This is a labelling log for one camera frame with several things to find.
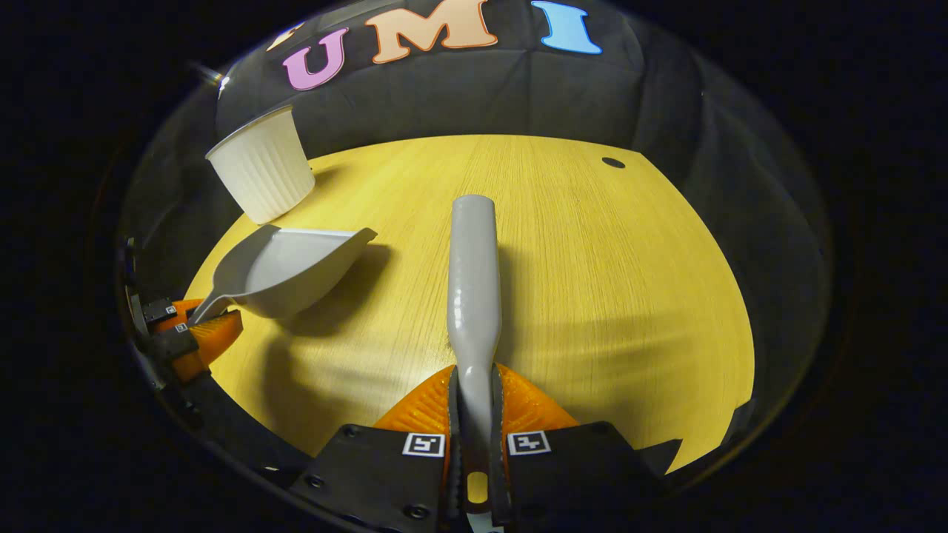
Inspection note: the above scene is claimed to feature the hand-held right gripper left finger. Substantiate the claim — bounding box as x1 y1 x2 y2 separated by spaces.
289 363 462 533

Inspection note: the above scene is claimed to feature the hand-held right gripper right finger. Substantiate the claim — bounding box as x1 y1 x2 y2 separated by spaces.
491 363 684 533

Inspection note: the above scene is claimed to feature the grey plastic dustpan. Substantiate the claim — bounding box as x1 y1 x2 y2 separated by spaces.
189 224 378 326

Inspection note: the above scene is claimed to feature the white ribbed garbage bin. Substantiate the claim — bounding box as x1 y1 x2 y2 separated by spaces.
205 105 316 225

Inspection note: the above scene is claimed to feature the small grey broom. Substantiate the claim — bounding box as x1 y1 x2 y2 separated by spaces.
447 195 503 515

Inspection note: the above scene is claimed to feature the wooden desktop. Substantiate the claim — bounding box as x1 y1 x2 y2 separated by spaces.
181 134 756 475

